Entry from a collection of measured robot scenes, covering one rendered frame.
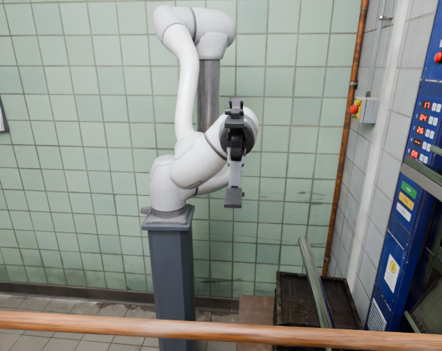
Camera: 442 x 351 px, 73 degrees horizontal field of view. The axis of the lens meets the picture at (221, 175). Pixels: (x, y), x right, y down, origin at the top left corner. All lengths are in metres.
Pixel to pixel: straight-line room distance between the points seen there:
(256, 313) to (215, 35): 1.19
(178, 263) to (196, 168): 0.70
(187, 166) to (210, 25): 0.61
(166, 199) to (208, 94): 0.47
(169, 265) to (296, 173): 0.88
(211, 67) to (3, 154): 1.53
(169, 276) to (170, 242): 0.19
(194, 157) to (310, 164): 1.08
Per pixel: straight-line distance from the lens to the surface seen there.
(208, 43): 1.21
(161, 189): 1.25
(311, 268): 0.79
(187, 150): 0.80
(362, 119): 1.39
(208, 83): 1.24
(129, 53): 1.78
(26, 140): 2.19
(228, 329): 0.59
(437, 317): 1.06
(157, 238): 1.35
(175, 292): 1.51
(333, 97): 1.71
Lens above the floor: 1.64
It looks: 21 degrees down
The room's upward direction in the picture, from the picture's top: straight up
